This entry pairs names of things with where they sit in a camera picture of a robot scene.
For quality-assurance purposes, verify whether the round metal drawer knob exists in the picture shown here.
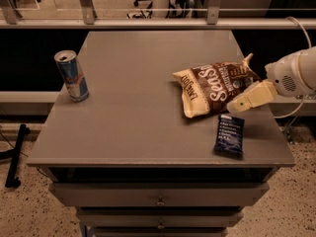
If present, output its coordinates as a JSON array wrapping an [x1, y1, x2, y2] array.
[[156, 197, 165, 206]]

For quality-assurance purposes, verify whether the blue silver energy drink can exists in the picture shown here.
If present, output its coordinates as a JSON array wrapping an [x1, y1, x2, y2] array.
[[54, 50, 89, 102]]

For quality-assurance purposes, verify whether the grey drawer cabinet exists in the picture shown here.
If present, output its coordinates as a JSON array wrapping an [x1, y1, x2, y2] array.
[[29, 30, 294, 237]]

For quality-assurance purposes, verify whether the black office chair centre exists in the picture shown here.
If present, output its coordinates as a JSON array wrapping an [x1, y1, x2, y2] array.
[[126, 0, 194, 19]]

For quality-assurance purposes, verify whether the grey drawer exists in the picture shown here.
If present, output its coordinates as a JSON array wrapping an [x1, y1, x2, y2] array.
[[77, 208, 243, 228], [49, 183, 269, 207]]

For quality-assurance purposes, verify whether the blue rxbar blueberry wrapper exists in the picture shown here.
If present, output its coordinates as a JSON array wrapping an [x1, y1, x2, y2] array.
[[214, 115, 245, 154]]

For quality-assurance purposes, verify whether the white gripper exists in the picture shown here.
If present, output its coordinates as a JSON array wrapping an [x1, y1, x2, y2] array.
[[227, 49, 312, 113]]

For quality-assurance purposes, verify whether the brown sea salt chip bag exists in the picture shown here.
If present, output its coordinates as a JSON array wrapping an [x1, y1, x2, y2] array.
[[173, 53, 261, 119]]

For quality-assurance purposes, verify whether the lower metal drawer knob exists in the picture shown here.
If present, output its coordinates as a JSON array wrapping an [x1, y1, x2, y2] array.
[[157, 222, 165, 230]]

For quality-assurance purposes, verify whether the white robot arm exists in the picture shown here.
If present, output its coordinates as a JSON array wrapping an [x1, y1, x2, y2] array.
[[227, 46, 316, 113]]

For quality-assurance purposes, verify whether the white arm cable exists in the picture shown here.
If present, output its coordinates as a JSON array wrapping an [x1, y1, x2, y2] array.
[[273, 16, 313, 119]]

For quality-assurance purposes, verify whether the metal window railing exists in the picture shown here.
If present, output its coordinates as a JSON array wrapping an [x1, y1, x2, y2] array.
[[0, 0, 316, 30]]

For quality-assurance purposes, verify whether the black stand leg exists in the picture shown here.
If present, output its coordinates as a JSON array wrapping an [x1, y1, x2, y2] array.
[[5, 124, 31, 189]]

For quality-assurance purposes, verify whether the top grey drawer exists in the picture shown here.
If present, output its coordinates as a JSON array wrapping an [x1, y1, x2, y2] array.
[[49, 183, 269, 207]]

